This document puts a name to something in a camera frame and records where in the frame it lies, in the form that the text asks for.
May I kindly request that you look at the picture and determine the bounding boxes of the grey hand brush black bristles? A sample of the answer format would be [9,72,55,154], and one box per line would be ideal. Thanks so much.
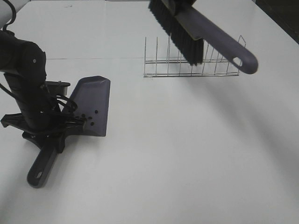
[148,0,258,74]

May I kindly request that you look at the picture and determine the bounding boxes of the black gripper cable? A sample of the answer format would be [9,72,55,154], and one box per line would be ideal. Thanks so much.
[50,93,78,122]

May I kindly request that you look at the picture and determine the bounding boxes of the pile of coffee beans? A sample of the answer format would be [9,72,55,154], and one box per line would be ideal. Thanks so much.
[78,109,99,126]

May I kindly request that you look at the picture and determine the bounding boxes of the grey plastic dustpan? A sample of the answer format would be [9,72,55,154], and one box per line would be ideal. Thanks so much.
[27,76,111,188]

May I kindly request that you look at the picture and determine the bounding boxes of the metal wire dish rack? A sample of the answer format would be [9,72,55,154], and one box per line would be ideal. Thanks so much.
[143,37,241,78]

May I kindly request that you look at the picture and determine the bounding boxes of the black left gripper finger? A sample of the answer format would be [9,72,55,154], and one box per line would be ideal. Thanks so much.
[63,116,86,132]
[51,132,66,154]

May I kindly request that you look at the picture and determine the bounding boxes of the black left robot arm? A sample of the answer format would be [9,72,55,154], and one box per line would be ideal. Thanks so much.
[0,0,84,153]

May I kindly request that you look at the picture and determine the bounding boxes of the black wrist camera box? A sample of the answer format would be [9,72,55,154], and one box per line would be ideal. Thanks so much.
[46,81,71,96]

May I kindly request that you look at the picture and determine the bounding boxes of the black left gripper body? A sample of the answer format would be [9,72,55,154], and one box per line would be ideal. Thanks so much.
[0,113,83,146]

